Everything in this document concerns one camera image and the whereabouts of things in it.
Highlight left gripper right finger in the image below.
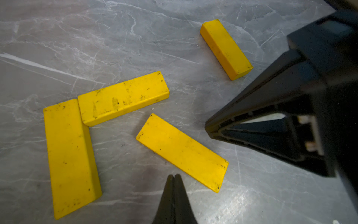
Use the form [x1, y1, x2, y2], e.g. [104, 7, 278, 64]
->
[173, 174, 198, 224]

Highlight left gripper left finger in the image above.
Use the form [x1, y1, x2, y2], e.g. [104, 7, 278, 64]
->
[153, 175, 174, 224]

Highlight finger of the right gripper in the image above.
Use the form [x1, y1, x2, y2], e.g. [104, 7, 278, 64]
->
[215, 117, 336, 177]

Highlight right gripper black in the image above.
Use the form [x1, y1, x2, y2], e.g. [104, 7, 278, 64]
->
[205, 10, 358, 207]

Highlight yellow block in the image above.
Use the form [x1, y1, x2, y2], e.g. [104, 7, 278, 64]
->
[200, 20, 253, 81]
[136, 113, 229, 193]
[78, 71, 170, 127]
[43, 99, 102, 219]

